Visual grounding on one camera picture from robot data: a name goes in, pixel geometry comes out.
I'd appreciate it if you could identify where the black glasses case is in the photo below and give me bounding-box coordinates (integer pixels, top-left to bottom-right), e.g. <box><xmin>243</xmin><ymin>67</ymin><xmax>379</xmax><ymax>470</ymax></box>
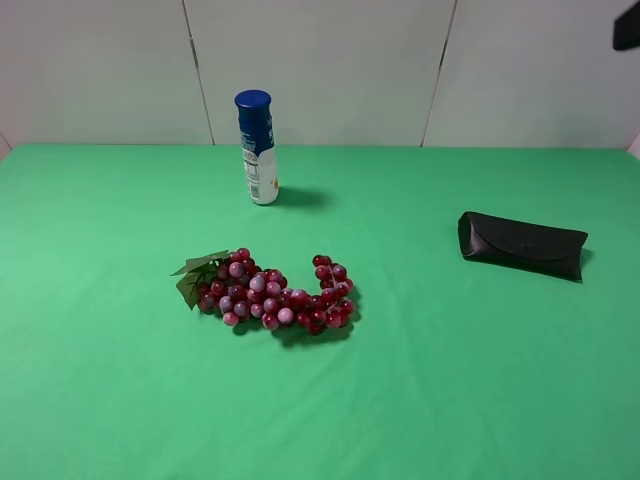
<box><xmin>457</xmin><ymin>211</ymin><xmax>588</xmax><ymax>282</ymax></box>

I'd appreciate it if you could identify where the bunch of red grapes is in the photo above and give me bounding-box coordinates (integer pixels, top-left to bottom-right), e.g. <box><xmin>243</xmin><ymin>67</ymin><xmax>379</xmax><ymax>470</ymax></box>
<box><xmin>173</xmin><ymin>248</ymin><xmax>356</xmax><ymax>336</ymax></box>

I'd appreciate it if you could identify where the white bottle with blue cap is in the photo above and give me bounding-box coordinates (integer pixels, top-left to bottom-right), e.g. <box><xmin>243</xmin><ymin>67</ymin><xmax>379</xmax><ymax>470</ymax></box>
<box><xmin>234</xmin><ymin>90</ymin><xmax>279</xmax><ymax>205</ymax></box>

